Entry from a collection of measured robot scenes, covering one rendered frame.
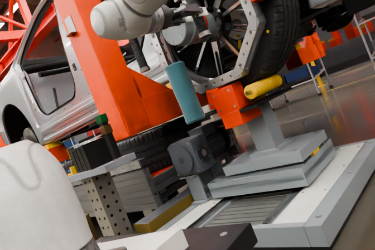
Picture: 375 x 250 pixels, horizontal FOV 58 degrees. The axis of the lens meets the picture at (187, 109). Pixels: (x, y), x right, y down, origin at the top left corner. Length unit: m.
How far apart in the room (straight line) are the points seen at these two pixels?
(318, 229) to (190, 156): 0.73
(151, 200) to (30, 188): 1.27
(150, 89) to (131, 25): 0.97
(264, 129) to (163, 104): 0.59
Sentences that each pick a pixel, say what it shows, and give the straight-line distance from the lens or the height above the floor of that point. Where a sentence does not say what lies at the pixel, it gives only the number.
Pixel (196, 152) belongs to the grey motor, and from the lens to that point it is 1.63.
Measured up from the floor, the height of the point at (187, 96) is 0.59.
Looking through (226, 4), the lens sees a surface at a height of 0.98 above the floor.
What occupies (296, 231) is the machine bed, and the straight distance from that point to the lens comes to 1.17.
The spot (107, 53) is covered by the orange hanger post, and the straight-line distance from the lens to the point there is 1.75.
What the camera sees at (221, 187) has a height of 0.14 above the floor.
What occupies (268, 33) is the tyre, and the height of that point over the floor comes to 0.70.
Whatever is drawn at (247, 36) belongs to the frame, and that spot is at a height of 0.71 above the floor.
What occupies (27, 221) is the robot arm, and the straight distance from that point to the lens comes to 0.62.
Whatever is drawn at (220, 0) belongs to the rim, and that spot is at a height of 0.92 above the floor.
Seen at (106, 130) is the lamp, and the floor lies 0.59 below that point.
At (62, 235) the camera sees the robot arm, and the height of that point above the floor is 0.43.
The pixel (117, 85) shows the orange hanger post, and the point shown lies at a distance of 1.71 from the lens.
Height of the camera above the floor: 0.54
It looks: level
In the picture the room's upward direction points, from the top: 22 degrees counter-clockwise
